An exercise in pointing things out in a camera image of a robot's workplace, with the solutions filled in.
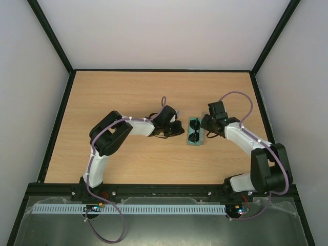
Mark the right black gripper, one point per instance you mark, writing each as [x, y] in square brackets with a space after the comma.
[207, 122]

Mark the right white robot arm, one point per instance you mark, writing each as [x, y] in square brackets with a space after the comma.
[269, 169]

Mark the grey glasses case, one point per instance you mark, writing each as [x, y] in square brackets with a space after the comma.
[201, 133]

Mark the light blue cable duct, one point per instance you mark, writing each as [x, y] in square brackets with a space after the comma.
[131, 209]

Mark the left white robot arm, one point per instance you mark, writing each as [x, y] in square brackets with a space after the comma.
[110, 133]

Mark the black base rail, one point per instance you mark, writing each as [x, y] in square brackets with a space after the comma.
[117, 193]

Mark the dark aviator sunglasses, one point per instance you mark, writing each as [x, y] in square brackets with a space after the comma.
[194, 131]

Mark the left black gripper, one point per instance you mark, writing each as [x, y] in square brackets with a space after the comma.
[179, 130]

